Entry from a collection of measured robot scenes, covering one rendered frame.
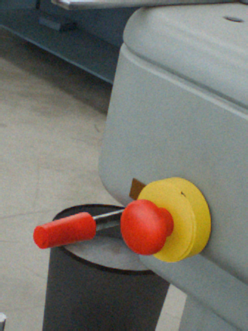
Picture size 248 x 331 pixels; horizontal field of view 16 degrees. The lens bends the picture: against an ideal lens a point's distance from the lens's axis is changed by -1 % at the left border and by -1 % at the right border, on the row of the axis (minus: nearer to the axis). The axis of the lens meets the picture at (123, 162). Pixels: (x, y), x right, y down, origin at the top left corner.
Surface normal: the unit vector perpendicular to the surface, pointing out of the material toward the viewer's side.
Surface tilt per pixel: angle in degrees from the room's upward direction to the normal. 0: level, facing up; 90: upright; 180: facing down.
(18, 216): 0
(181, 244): 90
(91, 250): 0
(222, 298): 90
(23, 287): 0
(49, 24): 90
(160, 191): 90
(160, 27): 45
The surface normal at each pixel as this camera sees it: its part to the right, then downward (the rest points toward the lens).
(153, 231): -0.21, 0.17
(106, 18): -0.72, 0.14
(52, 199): 0.18, -0.90
